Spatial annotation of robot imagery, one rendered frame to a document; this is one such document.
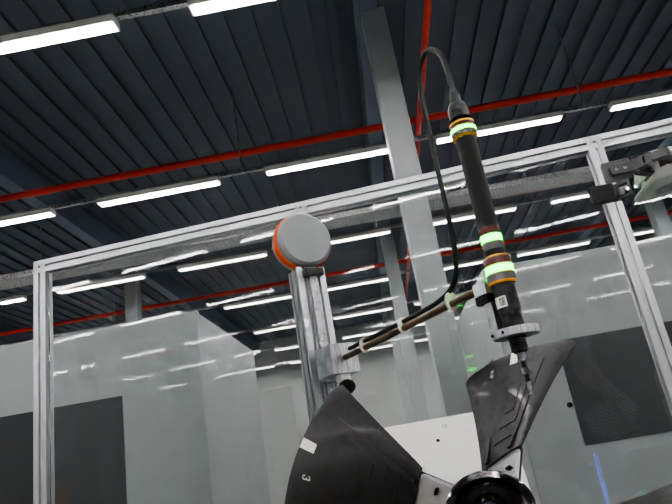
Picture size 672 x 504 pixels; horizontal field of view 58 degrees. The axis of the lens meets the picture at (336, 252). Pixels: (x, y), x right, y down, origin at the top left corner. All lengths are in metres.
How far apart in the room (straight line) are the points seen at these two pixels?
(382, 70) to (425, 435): 5.08
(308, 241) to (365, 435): 0.73
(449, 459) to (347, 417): 0.32
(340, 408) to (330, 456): 0.08
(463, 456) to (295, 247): 0.68
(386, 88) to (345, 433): 5.18
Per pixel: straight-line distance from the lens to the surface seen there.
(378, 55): 6.25
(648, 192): 1.06
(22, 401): 3.11
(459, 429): 1.35
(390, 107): 5.93
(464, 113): 1.06
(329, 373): 1.44
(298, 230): 1.63
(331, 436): 1.06
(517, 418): 1.03
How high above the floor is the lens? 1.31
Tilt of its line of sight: 19 degrees up
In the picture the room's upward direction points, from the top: 10 degrees counter-clockwise
